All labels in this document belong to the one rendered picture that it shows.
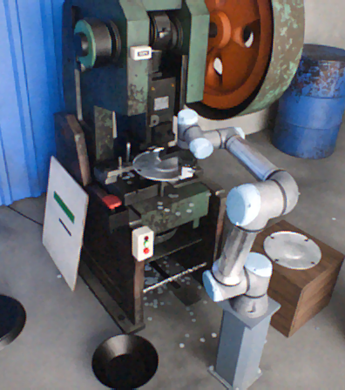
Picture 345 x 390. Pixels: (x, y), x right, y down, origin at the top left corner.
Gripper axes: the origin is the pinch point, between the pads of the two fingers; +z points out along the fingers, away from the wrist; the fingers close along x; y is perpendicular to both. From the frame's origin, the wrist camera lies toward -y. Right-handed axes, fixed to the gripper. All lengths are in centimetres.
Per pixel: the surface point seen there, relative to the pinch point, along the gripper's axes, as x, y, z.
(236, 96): 35.7, 20.9, -18.0
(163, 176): 0.1, -7.4, 1.5
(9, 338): -60, -74, 61
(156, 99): 21.0, -13.3, -23.5
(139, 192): -3.9, -17.5, 9.8
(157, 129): 14.3, -12.1, -12.7
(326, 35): 284, 113, 88
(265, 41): 36, 29, -47
